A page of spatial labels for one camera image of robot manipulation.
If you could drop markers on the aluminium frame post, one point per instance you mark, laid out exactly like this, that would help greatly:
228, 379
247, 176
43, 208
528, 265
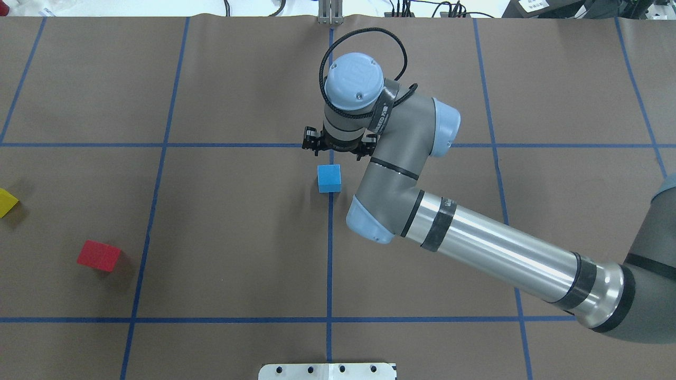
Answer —
330, 12

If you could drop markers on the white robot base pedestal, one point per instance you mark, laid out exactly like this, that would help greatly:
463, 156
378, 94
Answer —
329, 371

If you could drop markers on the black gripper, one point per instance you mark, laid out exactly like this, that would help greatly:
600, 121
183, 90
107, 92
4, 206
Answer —
311, 141

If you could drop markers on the red cube block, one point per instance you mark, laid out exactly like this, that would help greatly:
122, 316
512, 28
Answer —
99, 256

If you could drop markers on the yellow cube block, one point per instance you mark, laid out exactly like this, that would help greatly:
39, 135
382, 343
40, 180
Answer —
8, 202

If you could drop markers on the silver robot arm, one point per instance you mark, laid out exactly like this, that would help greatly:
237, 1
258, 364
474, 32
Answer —
364, 114

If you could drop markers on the blue cube block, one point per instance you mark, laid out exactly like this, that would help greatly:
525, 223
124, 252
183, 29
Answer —
329, 178

